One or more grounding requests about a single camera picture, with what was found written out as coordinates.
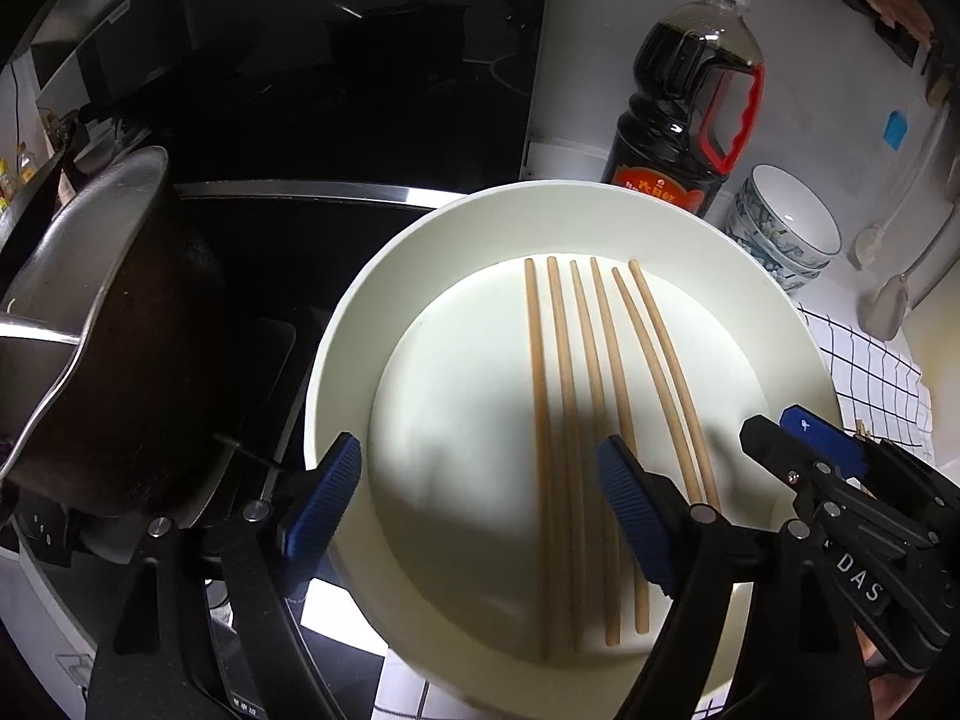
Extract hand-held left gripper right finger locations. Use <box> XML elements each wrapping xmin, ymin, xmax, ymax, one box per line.
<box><xmin>596</xmin><ymin>435</ymin><xmax>863</xmax><ymax>720</ymax></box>

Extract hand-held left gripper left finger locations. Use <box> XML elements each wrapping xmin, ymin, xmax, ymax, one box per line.
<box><xmin>86</xmin><ymin>433</ymin><xmax>362</xmax><ymax>720</ymax></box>

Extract soy sauce bottle red handle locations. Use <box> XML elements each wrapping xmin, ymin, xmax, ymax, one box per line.
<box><xmin>600</xmin><ymin>0</ymin><xmax>767</xmax><ymax>218</ymax></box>

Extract bunch of wooden chopsticks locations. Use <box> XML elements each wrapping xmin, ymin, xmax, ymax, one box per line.
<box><xmin>523</xmin><ymin>257</ymin><xmax>725</xmax><ymax>665</ymax></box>

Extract dark wok with steel interior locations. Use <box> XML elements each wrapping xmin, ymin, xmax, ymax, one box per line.
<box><xmin>0</xmin><ymin>146</ymin><xmax>230</xmax><ymax>518</ymax></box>

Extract black range hood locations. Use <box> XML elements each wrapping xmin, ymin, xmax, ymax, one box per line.
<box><xmin>0</xmin><ymin>0</ymin><xmax>552</xmax><ymax>188</ymax></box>

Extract metal spatula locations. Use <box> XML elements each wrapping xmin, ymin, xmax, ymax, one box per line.
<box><xmin>859</xmin><ymin>199</ymin><xmax>960</xmax><ymax>338</ymax></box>

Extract black glass stove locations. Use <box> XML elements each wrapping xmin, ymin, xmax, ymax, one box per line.
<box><xmin>169</xmin><ymin>178</ymin><xmax>466</xmax><ymax>526</ymax></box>

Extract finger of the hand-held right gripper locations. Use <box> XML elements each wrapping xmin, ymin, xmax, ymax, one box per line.
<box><xmin>778</xmin><ymin>405</ymin><xmax>867</xmax><ymax>481</ymax></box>
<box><xmin>739</xmin><ymin>414</ymin><xmax>871</xmax><ymax>533</ymax></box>

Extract person's right hand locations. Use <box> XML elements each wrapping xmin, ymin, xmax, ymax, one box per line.
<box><xmin>859</xmin><ymin>615</ymin><xmax>901</xmax><ymax>691</ymax></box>

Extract small colourful containers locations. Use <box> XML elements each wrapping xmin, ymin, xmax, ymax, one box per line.
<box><xmin>0</xmin><ymin>112</ymin><xmax>61</xmax><ymax>203</ymax></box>

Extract white black checked cloth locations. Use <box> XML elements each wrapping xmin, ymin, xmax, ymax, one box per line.
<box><xmin>371</xmin><ymin>300</ymin><xmax>938</xmax><ymax>720</ymax></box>

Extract white blue patterned bowl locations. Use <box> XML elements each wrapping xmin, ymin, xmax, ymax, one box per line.
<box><xmin>731</xmin><ymin>195</ymin><xmax>830</xmax><ymax>275</ymax></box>
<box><xmin>739</xmin><ymin>163</ymin><xmax>842</xmax><ymax>260</ymax></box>
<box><xmin>726</xmin><ymin>217</ymin><xmax>818</xmax><ymax>293</ymax></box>

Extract round white tray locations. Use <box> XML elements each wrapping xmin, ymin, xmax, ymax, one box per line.
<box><xmin>302</xmin><ymin>178</ymin><xmax>845</xmax><ymax>691</ymax></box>

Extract white brush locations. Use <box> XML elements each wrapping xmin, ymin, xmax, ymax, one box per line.
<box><xmin>846</xmin><ymin>109</ymin><xmax>957</xmax><ymax>269</ymax></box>

